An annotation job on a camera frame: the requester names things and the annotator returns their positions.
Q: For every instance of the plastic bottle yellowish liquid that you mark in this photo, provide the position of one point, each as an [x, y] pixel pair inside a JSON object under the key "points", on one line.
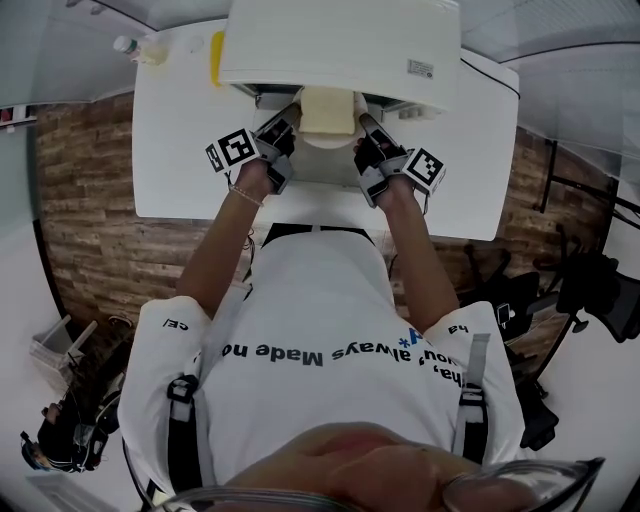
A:
{"points": [[150, 52]]}

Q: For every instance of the black bag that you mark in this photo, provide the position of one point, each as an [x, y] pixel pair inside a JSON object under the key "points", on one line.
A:
{"points": [[539, 420]]}

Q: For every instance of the person's left forearm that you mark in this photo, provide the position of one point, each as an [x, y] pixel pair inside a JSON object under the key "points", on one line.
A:
{"points": [[220, 235]]}

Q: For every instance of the person's white printed t-shirt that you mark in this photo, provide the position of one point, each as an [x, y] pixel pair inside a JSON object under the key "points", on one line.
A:
{"points": [[320, 300]]}

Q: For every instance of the black mesh office chair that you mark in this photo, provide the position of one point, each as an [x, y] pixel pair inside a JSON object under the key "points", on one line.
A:
{"points": [[600, 290]]}

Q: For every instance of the slice of white bread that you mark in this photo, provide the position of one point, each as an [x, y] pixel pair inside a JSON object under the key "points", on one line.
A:
{"points": [[327, 112]]}

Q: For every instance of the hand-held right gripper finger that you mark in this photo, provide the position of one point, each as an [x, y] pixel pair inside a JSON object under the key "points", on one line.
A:
{"points": [[380, 135]]}

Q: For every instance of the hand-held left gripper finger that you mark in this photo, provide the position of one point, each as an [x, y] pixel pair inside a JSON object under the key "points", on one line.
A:
{"points": [[282, 120]]}

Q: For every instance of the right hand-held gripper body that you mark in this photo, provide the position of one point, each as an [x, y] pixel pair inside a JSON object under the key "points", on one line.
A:
{"points": [[422, 170]]}

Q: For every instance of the white plate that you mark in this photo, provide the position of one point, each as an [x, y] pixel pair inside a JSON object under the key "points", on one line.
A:
{"points": [[325, 141]]}

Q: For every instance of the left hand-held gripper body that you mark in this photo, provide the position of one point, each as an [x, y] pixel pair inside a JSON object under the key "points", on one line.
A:
{"points": [[235, 150]]}

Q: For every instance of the yellow oblong object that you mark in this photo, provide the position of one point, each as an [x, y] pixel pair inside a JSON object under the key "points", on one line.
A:
{"points": [[217, 60]]}

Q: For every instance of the small white device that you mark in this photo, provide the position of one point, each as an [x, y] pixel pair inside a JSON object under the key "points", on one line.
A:
{"points": [[505, 314]]}

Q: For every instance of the black metal desk frame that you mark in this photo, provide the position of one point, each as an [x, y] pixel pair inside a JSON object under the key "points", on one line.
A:
{"points": [[575, 185]]}

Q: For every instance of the person's right forearm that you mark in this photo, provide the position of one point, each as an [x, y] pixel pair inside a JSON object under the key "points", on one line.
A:
{"points": [[415, 250]]}

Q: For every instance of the white wall shelf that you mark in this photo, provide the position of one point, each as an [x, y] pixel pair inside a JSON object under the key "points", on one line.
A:
{"points": [[17, 116]]}

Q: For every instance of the white microwave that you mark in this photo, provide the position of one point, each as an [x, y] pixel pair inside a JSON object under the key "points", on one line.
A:
{"points": [[340, 40]]}

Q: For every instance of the person's glasses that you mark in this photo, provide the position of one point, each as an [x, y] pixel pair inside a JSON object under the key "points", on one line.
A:
{"points": [[540, 466]]}

